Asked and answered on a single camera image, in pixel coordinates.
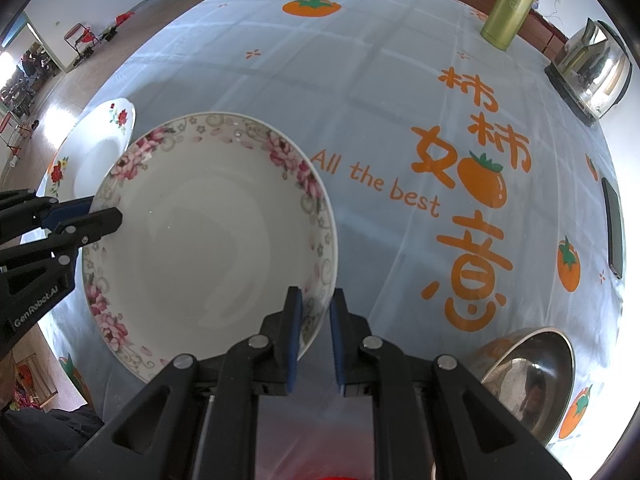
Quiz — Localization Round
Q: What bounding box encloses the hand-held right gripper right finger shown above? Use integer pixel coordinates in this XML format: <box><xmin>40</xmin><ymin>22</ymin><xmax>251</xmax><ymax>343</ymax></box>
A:
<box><xmin>328</xmin><ymin>287</ymin><xmax>573</xmax><ymax>480</ymax></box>

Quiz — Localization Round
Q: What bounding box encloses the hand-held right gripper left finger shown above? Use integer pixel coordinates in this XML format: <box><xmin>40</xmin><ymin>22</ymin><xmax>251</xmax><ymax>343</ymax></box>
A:
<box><xmin>65</xmin><ymin>286</ymin><xmax>305</xmax><ymax>480</ymax></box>

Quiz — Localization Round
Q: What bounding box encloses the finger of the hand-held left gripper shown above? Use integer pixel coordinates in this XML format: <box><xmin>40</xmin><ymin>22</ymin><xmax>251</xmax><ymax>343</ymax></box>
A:
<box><xmin>0</xmin><ymin>208</ymin><xmax>124</xmax><ymax>276</ymax></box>
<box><xmin>0</xmin><ymin>188</ymin><xmax>94</xmax><ymax>247</ymax></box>

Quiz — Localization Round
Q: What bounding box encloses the white plate with red flowers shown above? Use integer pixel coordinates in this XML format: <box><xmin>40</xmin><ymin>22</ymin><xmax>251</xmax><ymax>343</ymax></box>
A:
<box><xmin>44</xmin><ymin>98</ymin><xmax>137</xmax><ymax>200</ymax></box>

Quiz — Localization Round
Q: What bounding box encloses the person's dark clothing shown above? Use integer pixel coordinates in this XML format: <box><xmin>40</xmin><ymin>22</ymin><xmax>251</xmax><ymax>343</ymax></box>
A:
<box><xmin>0</xmin><ymin>405</ymin><xmax>104</xmax><ymax>480</ymax></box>

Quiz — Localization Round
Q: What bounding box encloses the red metal chair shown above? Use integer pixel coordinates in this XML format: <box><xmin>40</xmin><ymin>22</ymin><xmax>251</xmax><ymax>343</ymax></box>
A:
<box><xmin>63</xmin><ymin>22</ymin><xmax>101</xmax><ymax>60</ymax></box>

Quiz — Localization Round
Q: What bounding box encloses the stainless steel bowl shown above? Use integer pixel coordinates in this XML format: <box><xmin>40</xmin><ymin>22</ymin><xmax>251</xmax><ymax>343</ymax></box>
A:
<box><xmin>472</xmin><ymin>327</ymin><xmax>576</xmax><ymax>447</ymax></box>

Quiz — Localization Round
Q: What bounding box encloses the persimmon printed tablecloth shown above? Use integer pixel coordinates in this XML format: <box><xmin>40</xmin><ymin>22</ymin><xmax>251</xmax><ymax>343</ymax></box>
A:
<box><xmin>47</xmin><ymin>0</ymin><xmax>626</xmax><ymax>448</ymax></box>

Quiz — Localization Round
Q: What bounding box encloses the black smartphone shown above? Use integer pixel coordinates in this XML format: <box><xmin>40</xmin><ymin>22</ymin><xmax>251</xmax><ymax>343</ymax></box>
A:
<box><xmin>601</xmin><ymin>177</ymin><xmax>626</xmax><ymax>281</ymax></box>

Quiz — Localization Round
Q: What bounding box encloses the brown wooden cabinet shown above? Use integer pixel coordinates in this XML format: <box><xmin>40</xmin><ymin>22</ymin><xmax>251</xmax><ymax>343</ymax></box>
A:
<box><xmin>380</xmin><ymin>0</ymin><xmax>571</xmax><ymax>61</ymax></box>

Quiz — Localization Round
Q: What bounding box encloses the stainless steel electric kettle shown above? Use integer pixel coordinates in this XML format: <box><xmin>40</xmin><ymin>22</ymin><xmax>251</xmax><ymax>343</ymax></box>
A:
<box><xmin>545</xmin><ymin>17</ymin><xmax>632</xmax><ymax>127</ymax></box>

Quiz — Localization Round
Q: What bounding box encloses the green metal thermos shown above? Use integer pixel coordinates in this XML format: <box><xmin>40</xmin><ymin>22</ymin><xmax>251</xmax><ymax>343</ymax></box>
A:
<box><xmin>480</xmin><ymin>0</ymin><xmax>542</xmax><ymax>51</ymax></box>

